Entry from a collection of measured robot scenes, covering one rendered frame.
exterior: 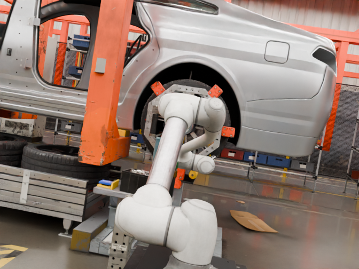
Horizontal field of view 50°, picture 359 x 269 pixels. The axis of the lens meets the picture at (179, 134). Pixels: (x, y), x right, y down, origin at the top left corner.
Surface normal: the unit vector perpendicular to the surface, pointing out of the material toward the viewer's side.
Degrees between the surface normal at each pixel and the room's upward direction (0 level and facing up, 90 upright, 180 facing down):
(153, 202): 44
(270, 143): 90
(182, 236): 90
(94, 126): 90
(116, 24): 90
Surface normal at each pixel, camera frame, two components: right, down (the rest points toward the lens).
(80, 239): -0.12, 0.04
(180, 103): 0.01, -0.55
